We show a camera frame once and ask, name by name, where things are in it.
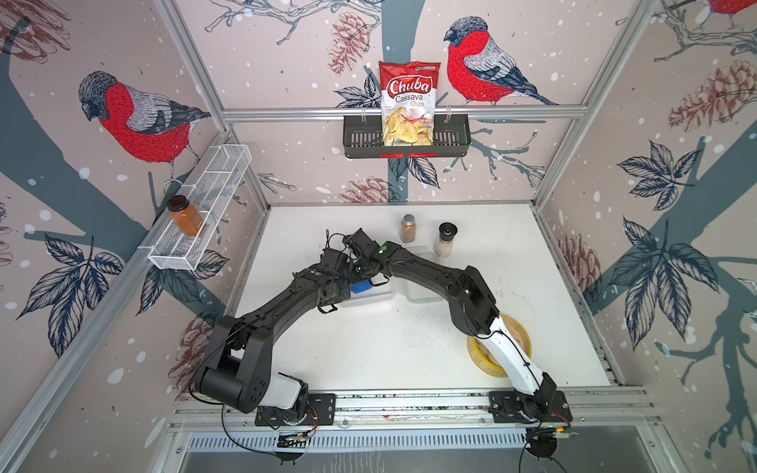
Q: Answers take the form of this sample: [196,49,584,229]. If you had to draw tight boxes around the black cable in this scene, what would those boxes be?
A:
[187,389,321,462]
[517,413,569,473]

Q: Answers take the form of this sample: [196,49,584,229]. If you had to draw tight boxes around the white wire mesh shelf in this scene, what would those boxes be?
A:
[148,144,252,271]

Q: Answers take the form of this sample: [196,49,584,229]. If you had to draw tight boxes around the left black cable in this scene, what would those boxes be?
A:
[187,389,321,462]

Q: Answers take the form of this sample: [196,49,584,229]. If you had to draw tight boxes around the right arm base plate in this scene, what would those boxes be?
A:
[488,389,573,425]

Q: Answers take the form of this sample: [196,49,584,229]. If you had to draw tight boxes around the right black cable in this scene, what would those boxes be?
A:
[517,413,569,473]

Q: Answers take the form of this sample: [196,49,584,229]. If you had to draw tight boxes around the brown spice jar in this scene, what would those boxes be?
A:
[401,214,417,244]

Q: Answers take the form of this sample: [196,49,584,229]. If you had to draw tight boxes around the black wall basket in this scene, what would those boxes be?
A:
[343,114,471,159]

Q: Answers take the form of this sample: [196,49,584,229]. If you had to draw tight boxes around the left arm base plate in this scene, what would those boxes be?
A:
[254,393,336,430]

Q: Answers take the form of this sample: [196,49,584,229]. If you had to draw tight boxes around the blue cloth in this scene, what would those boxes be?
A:
[350,280,373,294]

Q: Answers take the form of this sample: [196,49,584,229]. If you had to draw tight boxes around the clear lunch box lid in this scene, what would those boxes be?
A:
[399,244,449,305]

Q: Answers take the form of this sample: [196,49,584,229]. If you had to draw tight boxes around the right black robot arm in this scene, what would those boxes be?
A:
[342,230,557,424]

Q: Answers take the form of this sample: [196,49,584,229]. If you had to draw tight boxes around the black cap salt shaker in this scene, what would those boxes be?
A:
[434,222,459,257]

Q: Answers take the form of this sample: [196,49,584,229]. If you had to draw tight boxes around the red cassava chips bag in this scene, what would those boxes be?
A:
[380,61,441,147]

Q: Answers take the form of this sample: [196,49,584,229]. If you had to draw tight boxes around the clear plastic lunch box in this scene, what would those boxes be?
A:
[337,278,396,307]

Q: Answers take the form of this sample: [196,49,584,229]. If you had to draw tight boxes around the aluminium front rail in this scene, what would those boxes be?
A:
[167,385,662,432]

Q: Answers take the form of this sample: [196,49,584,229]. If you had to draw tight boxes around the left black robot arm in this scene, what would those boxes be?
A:
[188,248,350,423]

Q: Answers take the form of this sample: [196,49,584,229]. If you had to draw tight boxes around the orange sauce bottle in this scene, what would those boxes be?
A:
[167,194,205,237]

